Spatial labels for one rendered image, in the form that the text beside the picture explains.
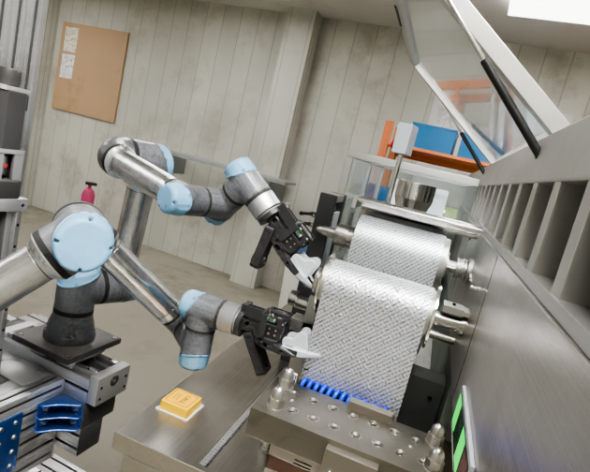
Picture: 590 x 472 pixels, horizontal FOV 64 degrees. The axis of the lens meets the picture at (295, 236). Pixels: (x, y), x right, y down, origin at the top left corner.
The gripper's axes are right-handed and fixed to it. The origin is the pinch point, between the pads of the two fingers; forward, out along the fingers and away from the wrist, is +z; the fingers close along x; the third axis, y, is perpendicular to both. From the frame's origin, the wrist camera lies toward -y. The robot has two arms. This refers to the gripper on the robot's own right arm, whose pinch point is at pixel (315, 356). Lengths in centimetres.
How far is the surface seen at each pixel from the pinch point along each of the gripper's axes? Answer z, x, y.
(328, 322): 1.1, -0.2, 8.9
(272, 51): -193, 393, 142
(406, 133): 1, 57, 59
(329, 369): 4.1, -0.3, -1.7
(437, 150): 5, 295, 72
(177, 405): -25.4, -13.0, -16.5
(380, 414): 17.8, -6.4, -4.5
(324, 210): -13.6, 33.1, 30.1
